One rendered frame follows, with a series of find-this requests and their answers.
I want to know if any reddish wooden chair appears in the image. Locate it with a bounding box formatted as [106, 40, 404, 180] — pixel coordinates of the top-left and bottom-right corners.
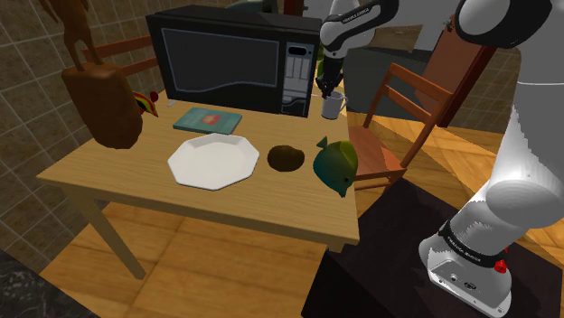
[80, 34, 160, 79]
[347, 61, 455, 192]

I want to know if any light wooden table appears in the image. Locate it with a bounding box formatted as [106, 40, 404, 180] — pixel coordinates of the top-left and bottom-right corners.
[35, 88, 362, 281]

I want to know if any dark brown round lump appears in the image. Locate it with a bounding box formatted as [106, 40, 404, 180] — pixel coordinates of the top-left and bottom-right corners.
[267, 145, 306, 173]

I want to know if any grey mug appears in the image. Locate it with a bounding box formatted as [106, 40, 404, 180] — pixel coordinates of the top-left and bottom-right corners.
[320, 90, 349, 121]

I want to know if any red and yellow bird toy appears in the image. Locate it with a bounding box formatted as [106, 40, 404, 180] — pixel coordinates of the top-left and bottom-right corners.
[132, 90, 161, 118]

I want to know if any black microwave oven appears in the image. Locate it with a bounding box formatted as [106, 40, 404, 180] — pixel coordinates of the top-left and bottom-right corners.
[145, 5, 324, 119]

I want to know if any white octagonal plate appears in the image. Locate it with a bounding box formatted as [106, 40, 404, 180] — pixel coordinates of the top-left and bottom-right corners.
[166, 133, 260, 192]

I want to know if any dark robot stand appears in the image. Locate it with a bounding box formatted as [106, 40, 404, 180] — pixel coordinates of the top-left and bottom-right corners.
[300, 175, 564, 318]

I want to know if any green and teal fish toy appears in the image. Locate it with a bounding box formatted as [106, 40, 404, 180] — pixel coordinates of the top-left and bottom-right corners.
[312, 136, 360, 199]

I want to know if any teal book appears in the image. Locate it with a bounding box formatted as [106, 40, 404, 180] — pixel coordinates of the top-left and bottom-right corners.
[172, 107, 244, 136]

